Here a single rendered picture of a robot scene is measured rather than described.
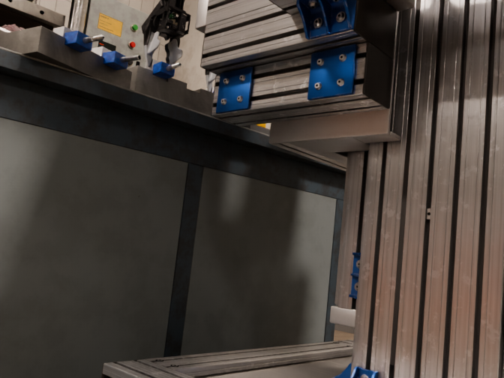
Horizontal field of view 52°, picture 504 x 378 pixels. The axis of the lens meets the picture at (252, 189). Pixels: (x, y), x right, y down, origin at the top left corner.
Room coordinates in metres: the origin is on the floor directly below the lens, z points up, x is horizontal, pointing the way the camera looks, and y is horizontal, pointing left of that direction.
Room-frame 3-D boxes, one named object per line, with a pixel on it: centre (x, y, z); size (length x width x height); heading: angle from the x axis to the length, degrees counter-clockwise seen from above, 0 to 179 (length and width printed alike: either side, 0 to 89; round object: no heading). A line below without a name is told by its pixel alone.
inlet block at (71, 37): (1.05, 0.39, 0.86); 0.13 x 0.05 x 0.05; 59
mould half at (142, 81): (1.53, 0.39, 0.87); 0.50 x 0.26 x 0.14; 42
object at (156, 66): (1.28, 0.26, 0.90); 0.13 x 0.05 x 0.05; 42
